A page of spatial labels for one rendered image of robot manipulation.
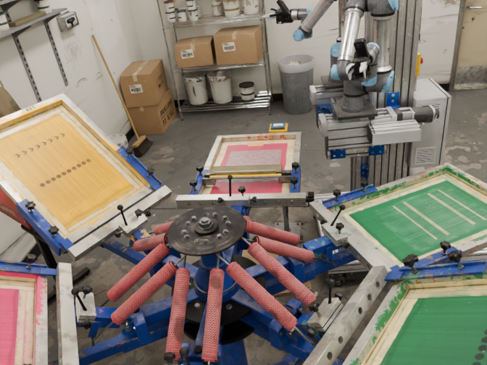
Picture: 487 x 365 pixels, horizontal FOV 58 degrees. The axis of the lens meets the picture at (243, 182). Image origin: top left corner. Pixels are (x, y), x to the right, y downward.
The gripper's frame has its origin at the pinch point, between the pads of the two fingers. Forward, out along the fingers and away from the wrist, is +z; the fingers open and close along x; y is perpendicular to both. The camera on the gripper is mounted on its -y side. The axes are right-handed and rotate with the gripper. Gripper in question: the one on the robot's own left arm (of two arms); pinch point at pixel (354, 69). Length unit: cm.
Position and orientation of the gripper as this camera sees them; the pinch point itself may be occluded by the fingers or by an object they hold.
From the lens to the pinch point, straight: 196.0
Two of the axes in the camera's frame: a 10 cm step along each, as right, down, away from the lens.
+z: -4.2, 5.3, -7.4
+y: 2.5, 8.5, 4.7
